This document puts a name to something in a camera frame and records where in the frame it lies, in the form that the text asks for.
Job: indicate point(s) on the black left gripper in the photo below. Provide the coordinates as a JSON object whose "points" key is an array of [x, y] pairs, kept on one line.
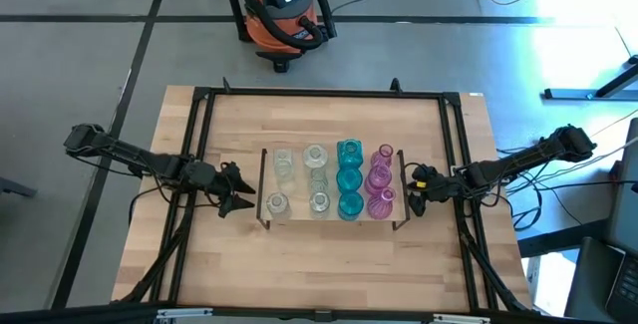
{"points": [[209, 179]]}

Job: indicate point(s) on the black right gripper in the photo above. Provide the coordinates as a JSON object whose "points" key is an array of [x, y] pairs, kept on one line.
{"points": [[441, 187]]}

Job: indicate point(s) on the pink ribbed glass vase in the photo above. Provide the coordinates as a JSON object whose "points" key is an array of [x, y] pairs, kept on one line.
{"points": [[382, 204], [377, 180]]}

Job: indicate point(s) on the clear smooth waisted glass vase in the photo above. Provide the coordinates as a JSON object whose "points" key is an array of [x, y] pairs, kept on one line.
{"points": [[277, 204]]}

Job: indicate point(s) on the pink narrow-neck glass vase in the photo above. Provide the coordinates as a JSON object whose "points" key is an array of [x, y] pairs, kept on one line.
{"points": [[384, 155]]}

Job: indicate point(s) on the clear slim glass vase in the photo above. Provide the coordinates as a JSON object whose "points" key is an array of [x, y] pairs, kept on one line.
{"points": [[283, 173]]}

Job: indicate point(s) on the clear square glass vase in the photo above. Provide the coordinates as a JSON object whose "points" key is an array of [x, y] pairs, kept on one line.
{"points": [[283, 157]]}

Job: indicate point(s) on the teal round glass vase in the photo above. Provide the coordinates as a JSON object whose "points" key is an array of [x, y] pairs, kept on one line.
{"points": [[349, 180], [350, 206]]}

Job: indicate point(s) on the teal square glass vase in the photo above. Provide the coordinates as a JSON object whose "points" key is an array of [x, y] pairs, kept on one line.
{"points": [[349, 152]]}

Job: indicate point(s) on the clear ribbed cylinder glass vase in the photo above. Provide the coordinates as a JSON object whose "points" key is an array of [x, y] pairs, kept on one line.
{"points": [[319, 202]]}

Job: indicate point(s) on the clear tall textured glass vase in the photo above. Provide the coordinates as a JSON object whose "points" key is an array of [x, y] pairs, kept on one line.
{"points": [[319, 179]]}

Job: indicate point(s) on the clear wide round glass vase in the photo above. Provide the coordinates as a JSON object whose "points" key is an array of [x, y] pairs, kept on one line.
{"points": [[315, 156]]}

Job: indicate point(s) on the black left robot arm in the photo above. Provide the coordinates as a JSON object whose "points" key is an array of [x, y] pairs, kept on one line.
{"points": [[149, 162]]}

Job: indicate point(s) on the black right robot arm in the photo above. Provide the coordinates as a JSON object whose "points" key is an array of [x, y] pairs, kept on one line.
{"points": [[523, 157]]}

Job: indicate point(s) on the black desk foot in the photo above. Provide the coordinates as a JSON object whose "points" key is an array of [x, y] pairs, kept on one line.
{"points": [[558, 239], [573, 94]]}

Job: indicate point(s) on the orange and black shop vacuum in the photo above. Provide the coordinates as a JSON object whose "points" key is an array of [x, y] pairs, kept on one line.
{"points": [[279, 10]]}

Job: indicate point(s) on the black vacuum extension wand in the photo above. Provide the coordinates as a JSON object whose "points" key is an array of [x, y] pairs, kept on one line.
{"points": [[234, 5]]}

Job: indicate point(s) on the dark grey control console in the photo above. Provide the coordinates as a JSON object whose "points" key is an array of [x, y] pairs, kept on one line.
{"points": [[588, 284]]}

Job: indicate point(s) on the grey upright panel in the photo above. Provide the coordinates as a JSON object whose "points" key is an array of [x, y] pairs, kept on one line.
{"points": [[625, 199]]}

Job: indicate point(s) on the dark grey furniture foot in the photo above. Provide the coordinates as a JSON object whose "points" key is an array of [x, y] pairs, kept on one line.
{"points": [[15, 187]]}

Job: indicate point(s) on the wooden shelf with black frame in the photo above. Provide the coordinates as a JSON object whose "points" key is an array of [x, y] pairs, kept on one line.
{"points": [[301, 184]]}

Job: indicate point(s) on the silver frame strip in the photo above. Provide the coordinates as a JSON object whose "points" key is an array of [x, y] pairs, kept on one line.
{"points": [[461, 319], [184, 313]]}

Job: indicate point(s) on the small black table camera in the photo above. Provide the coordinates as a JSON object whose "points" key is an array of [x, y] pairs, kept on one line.
{"points": [[323, 316]]}

